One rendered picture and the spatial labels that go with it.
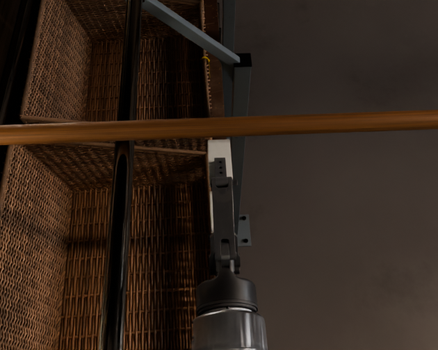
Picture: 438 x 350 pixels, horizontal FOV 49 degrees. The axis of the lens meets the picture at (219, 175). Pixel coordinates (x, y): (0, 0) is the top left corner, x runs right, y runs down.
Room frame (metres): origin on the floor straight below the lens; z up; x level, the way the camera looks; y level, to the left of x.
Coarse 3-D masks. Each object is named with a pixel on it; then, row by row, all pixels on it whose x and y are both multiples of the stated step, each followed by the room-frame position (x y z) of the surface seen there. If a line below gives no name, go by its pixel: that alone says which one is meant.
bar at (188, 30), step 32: (128, 0) 0.76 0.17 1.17; (224, 0) 1.29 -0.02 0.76; (128, 32) 0.67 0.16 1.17; (192, 32) 0.81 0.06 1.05; (224, 32) 1.29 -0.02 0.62; (128, 64) 0.59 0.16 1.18; (224, 64) 0.82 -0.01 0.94; (128, 96) 0.52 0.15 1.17; (224, 96) 1.29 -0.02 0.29; (128, 160) 0.40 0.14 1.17; (128, 192) 0.34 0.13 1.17; (128, 224) 0.30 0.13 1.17; (128, 256) 0.25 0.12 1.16
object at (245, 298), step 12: (216, 264) 0.21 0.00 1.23; (216, 276) 0.20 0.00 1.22; (228, 276) 0.20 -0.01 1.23; (204, 288) 0.19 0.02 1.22; (216, 288) 0.18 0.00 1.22; (228, 288) 0.18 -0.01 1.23; (240, 288) 0.18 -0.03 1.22; (252, 288) 0.19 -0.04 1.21; (204, 300) 0.17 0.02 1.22; (216, 300) 0.17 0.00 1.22; (228, 300) 0.17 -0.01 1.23; (240, 300) 0.17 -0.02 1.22; (252, 300) 0.17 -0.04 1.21
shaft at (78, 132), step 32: (0, 128) 0.43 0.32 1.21; (32, 128) 0.43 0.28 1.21; (64, 128) 0.43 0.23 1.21; (96, 128) 0.43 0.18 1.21; (128, 128) 0.43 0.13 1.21; (160, 128) 0.43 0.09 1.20; (192, 128) 0.43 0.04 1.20; (224, 128) 0.44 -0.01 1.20; (256, 128) 0.44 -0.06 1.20; (288, 128) 0.44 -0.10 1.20; (320, 128) 0.44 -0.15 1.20; (352, 128) 0.44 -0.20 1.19; (384, 128) 0.44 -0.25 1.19; (416, 128) 0.45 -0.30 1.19
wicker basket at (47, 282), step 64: (0, 192) 0.52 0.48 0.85; (64, 192) 0.66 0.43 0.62; (192, 192) 0.67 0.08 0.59; (0, 256) 0.39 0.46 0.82; (64, 256) 0.48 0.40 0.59; (192, 256) 0.48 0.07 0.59; (0, 320) 0.26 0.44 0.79; (64, 320) 0.31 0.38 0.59; (128, 320) 0.31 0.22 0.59; (192, 320) 0.31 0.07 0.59
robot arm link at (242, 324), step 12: (204, 312) 0.16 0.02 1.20; (216, 312) 0.15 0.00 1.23; (228, 312) 0.15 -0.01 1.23; (240, 312) 0.15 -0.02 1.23; (252, 312) 0.16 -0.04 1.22; (204, 324) 0.14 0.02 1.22; (216, 324) 0.14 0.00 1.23; (228, 324) 0.14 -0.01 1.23; (240, 324) 0.14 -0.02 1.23; (252, 324) 0.14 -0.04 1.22; (264, 324) 0.15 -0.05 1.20; (192, 336) 0.13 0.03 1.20; (204, 336) 0.13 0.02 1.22; (216, 336) 0.13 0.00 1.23; (228, 336) 0.13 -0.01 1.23; (240, 336) 0.13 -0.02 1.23; (252, 336) 0.13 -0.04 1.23; (264, 336) 0.13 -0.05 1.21; (192, 348) 0.12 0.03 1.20; (204, 348) 0.12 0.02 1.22; (216, 348) 0.11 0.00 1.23; (228, 348) 0.11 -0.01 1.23; (240, 348) 0.11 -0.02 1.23; (252, 348) 0.12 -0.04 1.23; (264, 348) 0.12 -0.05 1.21
